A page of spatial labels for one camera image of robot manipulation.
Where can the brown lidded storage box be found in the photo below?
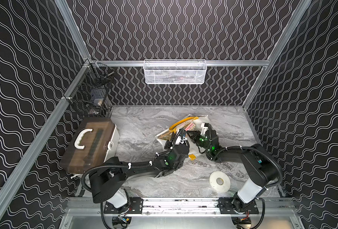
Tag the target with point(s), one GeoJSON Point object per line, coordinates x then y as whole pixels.
{"type": "Point", "coordinates": [94, 142]}

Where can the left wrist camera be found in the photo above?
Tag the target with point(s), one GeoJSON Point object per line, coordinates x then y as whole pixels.
{"type": "Point", "coordinates": [181, 137]}

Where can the black wire wall basket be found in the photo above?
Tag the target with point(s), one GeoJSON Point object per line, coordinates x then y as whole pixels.
{"type": "Point", "coordinates": [90, 96]}

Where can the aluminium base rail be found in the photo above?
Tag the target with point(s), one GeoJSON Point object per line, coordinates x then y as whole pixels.
{"type": "Point", "coordinates": [182, 213]}

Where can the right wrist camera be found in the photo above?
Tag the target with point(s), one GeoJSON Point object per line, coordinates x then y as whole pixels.
{"type": "Point", "coordinates": [205, 127]}

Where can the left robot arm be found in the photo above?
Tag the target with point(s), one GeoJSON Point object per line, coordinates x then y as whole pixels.
{"type": "Point", "coordinates": [105, 181]}

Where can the white tote bag yellow handles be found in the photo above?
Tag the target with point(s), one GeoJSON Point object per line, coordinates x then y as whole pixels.
{"type": "Point", "coordinates": [166, 137]}

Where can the white tape roll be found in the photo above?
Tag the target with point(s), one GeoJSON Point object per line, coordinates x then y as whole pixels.
{"type": "Point", "coordinates": [220, 182]}

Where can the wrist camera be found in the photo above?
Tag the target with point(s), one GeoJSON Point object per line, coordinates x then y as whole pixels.
{"type": "Point", "coordinates": [181, 137]}
{"type": "Point", "coordinates": [205, 127]}

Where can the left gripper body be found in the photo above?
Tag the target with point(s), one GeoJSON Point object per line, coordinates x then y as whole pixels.
{"type": "Point", "coordinates": [179, 139]}

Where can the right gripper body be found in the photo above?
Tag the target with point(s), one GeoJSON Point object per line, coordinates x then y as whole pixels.
{"type": "Point", "coordinates": [200, 140]}

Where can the white wire wall basket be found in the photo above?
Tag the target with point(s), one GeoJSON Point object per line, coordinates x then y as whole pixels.
{"type": "Point", "coordinates": [174, 72]}

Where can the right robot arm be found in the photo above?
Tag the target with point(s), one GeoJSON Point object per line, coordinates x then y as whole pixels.
{"type": "Point", "coordinates": [263, 171]}

